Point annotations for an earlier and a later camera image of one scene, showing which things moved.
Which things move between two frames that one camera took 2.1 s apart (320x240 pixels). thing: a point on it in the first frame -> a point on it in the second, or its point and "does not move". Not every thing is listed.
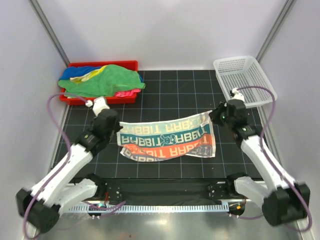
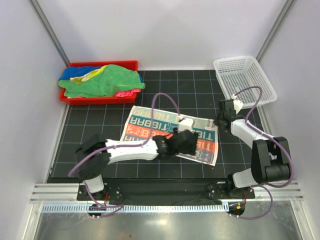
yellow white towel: x=81 y=78 does not move
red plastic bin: x=133 y=65 does not move
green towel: x=113 y=79 does not move
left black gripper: x=117 y=127 -> x=191 y=150
